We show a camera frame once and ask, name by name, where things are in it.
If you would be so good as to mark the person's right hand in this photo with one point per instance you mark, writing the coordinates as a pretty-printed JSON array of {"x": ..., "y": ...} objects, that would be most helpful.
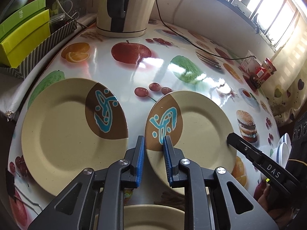
[{"x": 283, "y": 209}]

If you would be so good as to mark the fruit print tablecloth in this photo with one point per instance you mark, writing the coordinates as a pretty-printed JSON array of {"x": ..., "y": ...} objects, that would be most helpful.
[{"x": 178, "y": 62}]

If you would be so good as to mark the white bowl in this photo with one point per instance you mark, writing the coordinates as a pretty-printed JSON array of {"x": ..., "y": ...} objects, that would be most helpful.
[{"x": 281, "y": 153}]

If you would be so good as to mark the striped chevron tray box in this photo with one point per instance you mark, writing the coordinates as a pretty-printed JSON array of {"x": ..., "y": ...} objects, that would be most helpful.
[{"x": 28, "y": 64}]

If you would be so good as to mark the red lid sauce jar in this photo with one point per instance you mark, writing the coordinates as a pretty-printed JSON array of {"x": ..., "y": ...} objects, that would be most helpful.
[{"x": 262, "y": 73}]

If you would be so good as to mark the yellow-green cardboard box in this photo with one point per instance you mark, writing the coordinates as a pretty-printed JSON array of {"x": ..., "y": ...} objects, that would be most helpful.
[{"x": 24, "y": 39}]

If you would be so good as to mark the white red small carton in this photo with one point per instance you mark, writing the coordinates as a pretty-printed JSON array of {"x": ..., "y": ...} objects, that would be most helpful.
[{"x": 250, "y": 64}]

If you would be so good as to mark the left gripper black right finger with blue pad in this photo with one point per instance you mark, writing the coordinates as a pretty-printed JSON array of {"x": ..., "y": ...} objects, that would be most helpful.
[{"x": 214, "y": 199}]

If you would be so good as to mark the cream black electric kettle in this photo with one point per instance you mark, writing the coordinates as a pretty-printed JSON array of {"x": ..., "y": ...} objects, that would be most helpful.
[{"x": 123, "y": 18}]

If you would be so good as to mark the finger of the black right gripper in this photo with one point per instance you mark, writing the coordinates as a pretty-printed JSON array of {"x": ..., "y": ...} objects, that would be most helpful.
[{"x": 250, "y": 152}]

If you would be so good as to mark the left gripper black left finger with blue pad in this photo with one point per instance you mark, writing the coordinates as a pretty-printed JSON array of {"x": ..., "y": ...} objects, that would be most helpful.
[{"x": 94, "y": 199}]

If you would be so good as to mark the green cardboard box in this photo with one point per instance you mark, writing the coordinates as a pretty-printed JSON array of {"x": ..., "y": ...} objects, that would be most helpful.
[{"x": 21, "y": 16}]

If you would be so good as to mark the black clip on table edge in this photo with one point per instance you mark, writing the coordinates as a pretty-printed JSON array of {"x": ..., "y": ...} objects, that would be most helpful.
[{"x": 10, "y": 183}]

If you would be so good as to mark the beige plate brown blue motif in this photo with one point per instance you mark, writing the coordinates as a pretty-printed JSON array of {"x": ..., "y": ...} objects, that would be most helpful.
[{"x": 71, "y": 125}]

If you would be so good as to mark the heart print curtain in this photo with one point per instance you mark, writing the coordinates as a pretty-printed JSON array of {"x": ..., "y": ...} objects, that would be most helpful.
[{"x": 286, "y": 89}]

